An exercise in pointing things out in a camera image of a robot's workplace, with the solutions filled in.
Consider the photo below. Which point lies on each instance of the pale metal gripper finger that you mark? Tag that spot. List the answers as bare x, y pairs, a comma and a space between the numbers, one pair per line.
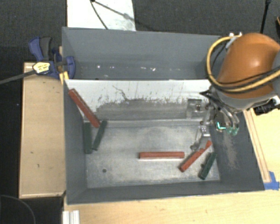
203, 132
194, 108

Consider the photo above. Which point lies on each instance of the grey metal bin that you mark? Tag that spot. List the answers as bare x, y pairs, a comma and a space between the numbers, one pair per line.
135, 134

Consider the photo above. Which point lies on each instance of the red-brown flat block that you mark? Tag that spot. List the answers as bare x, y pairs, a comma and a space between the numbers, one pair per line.
84, 107
192, 158
161, 155

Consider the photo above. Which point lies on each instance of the black cylinder on white bracket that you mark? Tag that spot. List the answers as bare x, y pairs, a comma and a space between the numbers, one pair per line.
266, 107

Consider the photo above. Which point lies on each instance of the pale wood flat board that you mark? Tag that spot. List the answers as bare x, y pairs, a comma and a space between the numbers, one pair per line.
43, 129

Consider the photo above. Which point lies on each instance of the dark green flat block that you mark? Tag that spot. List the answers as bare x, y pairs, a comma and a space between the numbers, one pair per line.
87, 137
99, 135
208, 165

